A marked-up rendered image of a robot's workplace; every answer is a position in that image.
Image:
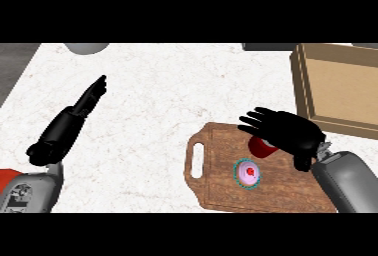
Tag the brown cardboard box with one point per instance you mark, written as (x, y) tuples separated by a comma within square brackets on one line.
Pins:
[(340, 90)]

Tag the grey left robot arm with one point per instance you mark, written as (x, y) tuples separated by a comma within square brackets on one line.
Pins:
[(30, 193)]

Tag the dark grey flat appliance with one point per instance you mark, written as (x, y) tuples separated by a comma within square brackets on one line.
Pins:
[(267, 46)]

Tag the pink cupcake with teal wrapper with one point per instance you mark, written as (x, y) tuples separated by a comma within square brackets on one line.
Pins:
[(247, 173)]

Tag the grey rounded bowl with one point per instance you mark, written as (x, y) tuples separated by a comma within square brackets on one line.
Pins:
[(86, 47)]

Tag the brown wooden cutting board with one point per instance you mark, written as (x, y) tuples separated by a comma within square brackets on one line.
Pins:
[(260, 180)]

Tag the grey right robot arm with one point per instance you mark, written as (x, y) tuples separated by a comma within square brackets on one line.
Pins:
[(344, 183)]

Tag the dark grey counter strip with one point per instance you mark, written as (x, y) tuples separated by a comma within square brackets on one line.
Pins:
[(13, 68)]

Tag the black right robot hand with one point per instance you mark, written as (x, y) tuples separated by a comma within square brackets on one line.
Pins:
[(290, 133)]

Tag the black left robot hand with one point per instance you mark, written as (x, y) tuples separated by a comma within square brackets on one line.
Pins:
[(61, 133)]

